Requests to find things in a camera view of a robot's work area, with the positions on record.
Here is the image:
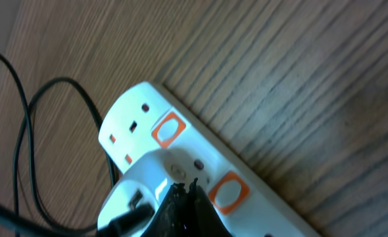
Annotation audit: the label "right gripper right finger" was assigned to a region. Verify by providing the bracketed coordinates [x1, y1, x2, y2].
[189, 178, 232, 237]

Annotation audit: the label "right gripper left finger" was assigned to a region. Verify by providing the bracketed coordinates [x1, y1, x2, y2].
[147, 183, 188, 237]

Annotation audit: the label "black USB-C charging cable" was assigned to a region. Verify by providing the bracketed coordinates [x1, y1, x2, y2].
[0, 43, 155, 237]

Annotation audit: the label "white charger plug adapter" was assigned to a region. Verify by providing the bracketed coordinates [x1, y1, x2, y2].
[96, 148, 205, 236]

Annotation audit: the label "white power strip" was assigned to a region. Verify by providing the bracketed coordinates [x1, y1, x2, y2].
[98, 82, 316, 236]

